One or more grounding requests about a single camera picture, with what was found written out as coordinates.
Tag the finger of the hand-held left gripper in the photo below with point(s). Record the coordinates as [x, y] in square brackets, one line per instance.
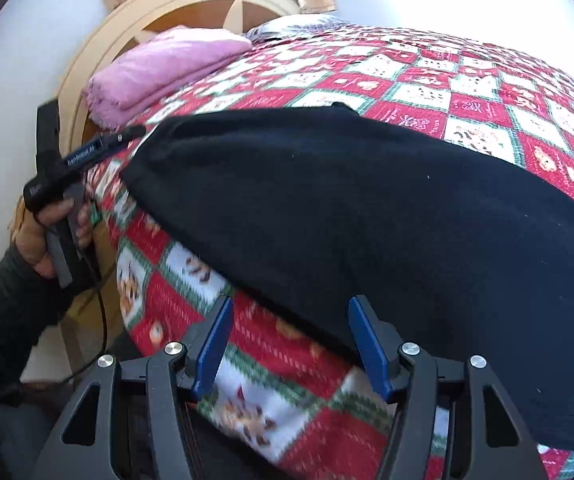
[119, 136]

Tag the red checked printed blanket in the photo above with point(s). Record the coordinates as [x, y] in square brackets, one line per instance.
[417, 80]

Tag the person's left hand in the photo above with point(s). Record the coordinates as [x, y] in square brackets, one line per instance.
[32, 245]

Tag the grey pillow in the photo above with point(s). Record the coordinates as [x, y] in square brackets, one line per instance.
[297, 26]

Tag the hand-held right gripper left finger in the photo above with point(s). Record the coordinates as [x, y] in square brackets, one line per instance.
[212, 345]

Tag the black pants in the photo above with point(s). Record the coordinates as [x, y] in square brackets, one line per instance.
[367, 220]

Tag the cream wooden headboard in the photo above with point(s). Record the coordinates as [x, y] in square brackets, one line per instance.
[117, 30]

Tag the person's left forearm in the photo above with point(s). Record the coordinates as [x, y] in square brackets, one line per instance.
[7, 310]

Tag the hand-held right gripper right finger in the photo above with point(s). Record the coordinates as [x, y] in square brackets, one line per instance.
[369, 345]

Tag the pink folded quilt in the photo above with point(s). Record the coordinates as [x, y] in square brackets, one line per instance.
[162, 65]

